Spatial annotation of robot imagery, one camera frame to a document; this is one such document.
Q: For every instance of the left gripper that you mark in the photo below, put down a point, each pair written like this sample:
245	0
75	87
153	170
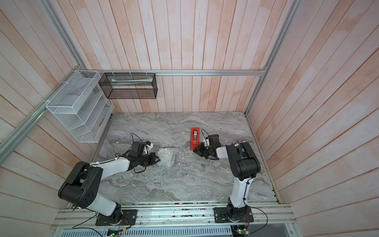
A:
153	156

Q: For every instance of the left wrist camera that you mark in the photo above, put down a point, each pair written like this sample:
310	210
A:
147	147

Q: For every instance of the clear bubble wrap sheet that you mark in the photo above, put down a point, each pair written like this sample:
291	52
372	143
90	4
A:
167	157

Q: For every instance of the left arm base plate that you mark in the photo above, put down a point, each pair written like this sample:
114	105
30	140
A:
119	217

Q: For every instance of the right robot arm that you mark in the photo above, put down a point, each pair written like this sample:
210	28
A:
244	165

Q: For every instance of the black wire mesh basket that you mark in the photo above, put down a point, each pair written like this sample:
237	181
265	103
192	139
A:
129	85

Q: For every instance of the white wire mesh shelf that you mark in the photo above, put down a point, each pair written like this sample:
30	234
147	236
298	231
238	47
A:
82	110

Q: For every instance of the red tape dispenser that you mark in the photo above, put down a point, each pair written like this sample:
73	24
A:
194	143

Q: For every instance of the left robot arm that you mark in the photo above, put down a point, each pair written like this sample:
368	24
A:
82	184

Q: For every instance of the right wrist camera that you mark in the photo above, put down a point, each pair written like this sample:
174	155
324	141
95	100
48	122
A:
206	142

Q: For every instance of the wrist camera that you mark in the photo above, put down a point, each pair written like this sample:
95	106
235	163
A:
147	147
206	142

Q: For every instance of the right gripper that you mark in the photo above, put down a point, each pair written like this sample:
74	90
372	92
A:
200	151

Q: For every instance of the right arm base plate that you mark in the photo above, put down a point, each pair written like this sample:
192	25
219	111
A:
230	214

